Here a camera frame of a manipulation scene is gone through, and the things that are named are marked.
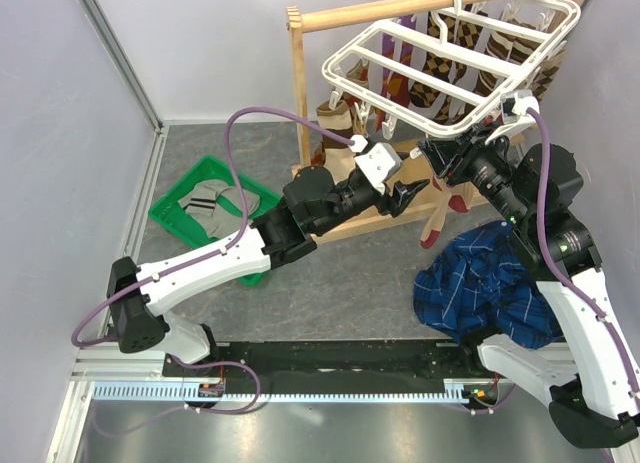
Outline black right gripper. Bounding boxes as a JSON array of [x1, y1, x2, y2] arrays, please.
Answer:
[[419, 120, 533, 228]]

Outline beige sock maroon toe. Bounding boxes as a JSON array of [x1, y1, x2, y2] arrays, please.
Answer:
[[420, 178, 474, 249]]

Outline white plastic clip hanger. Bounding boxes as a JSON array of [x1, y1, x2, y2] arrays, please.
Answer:
[[322, 0, 581, 139]]

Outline green plastic tray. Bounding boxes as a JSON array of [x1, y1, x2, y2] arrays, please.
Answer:
[[148, 155, 281, 287]]

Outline beige sock maroon purple stripes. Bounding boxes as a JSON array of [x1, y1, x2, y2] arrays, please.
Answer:
[[311, 59, 369, 183]]

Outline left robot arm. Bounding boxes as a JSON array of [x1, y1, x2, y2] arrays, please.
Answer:
[[107, 166, 429, 376]]

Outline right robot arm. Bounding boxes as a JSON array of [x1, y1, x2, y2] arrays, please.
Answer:
[[413, 130, 639, 449]]

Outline wooden clothes rack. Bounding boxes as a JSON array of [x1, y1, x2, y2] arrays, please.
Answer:
[[285, 0, 599, 244]]

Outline blue plaid shirt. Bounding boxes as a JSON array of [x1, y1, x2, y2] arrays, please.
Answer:
[[413, 221, 563, 349]]

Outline cream brown striped sock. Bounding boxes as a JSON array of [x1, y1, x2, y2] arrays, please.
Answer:
[[474, 30, 539, 96]]

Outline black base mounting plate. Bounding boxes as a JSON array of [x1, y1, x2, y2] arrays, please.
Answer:
[[162, 338, 521, 384]]

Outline grey sock black stripes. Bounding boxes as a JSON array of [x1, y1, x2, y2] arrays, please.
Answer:
[[178, 179, 261, 239]]

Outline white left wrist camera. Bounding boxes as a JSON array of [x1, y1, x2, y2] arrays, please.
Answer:
[[349, 135, 402, 194]]

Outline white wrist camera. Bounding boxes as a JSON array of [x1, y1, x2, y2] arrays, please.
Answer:
[[487, 89, 540, 143], [349, 135, 402, 194]]

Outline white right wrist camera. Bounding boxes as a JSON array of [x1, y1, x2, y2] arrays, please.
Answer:
[[487, 89, 540, 143]]

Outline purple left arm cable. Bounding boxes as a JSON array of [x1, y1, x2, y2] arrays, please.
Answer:
[[70, 105, 359, 348]]

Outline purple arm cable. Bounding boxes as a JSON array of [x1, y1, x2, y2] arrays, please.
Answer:
[[70, 105, 359, 348], [529, 107, 640, 463]]

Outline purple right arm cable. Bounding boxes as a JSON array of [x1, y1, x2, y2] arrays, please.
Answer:
[[529, 107, 640, 463]]

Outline blue slotted cable duct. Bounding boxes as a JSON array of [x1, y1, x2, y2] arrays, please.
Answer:
[[93, 381, 478, 404]]

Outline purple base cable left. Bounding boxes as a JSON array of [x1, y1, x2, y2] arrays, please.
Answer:
[[92, 350, 264, 437]]

